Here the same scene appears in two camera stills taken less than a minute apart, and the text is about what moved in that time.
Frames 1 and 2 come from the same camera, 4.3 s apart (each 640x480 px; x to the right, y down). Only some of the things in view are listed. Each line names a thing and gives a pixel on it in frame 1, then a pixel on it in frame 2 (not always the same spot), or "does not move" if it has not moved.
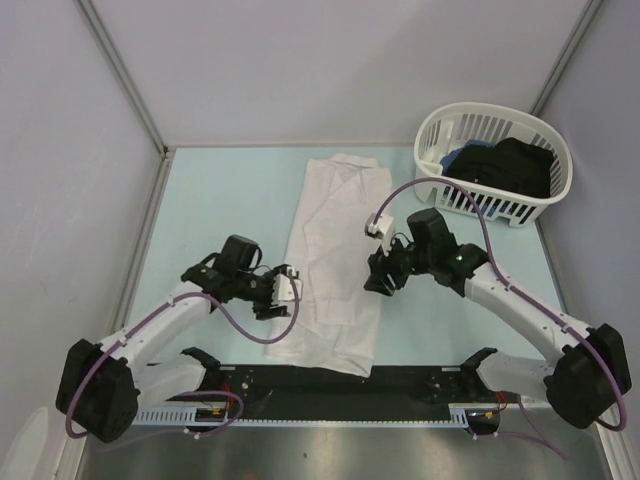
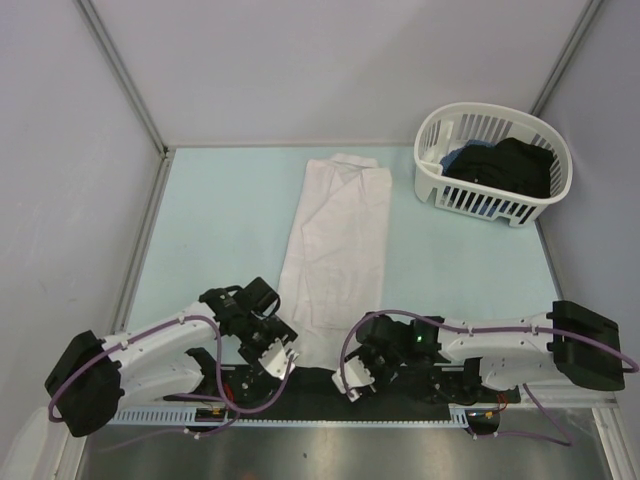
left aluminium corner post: [111, 53] does not move
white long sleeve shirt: [338, 323] does not move
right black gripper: [381, 266] to [380, 379]
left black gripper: [263, 310] to [278, 329]
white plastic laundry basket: [515, 160] does not move
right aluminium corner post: [587, 15] does not move
